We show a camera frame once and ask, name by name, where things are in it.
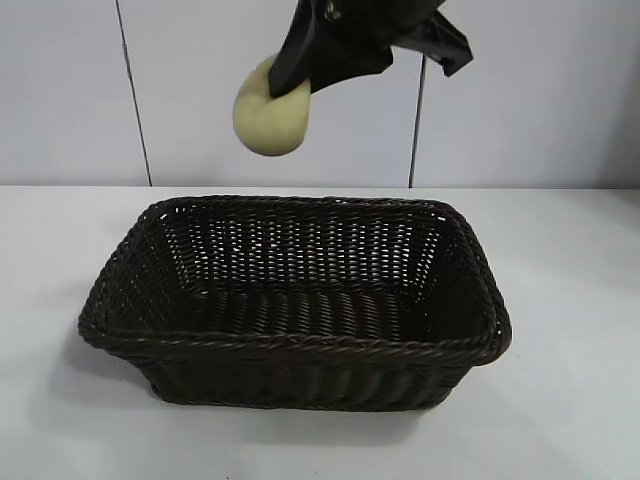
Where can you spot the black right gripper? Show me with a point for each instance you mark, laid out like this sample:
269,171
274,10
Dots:
380,25

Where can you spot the pale yellow egg yolk pastry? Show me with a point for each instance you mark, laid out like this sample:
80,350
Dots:
270,130

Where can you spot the dark brown wicker basket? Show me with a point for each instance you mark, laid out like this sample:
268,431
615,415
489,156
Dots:
300,360

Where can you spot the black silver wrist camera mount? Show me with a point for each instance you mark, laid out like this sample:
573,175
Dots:
450,50

